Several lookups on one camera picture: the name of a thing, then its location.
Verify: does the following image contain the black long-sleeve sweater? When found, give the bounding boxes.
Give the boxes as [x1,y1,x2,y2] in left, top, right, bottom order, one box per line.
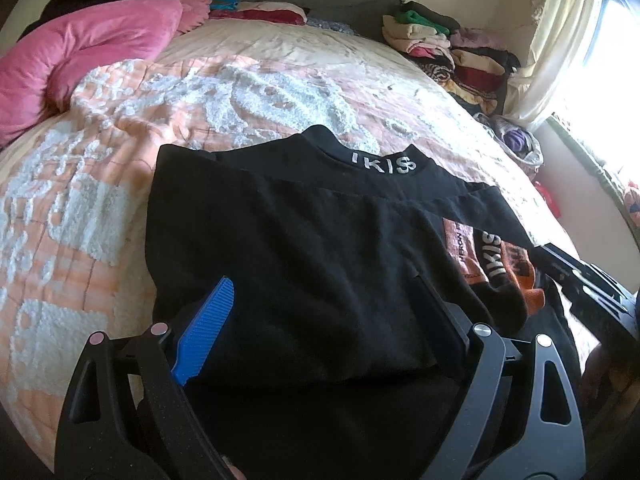
[144,123,584,480]

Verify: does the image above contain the pile of folded clothes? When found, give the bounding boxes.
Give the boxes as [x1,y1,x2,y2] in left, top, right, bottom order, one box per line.
[382,1,521,116]

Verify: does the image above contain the red plastic bag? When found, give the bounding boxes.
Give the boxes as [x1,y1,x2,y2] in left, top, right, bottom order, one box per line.
[533,181,562,219]

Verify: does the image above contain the floral laundry basket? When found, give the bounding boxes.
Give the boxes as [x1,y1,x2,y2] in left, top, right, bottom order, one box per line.
[487,115,544,180]

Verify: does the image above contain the peach quilted bedspread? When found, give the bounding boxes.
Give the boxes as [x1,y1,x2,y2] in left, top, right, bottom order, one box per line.
[1,20,573,467]

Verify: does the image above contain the cream curtain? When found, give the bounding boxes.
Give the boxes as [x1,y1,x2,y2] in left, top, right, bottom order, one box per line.
[503,0,602,132]

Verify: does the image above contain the pink duvet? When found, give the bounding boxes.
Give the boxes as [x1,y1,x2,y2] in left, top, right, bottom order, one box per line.
[1,0,210,146]

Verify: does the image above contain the red and white pillow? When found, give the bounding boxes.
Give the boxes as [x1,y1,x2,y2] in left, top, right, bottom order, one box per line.
[209,1,307,26]

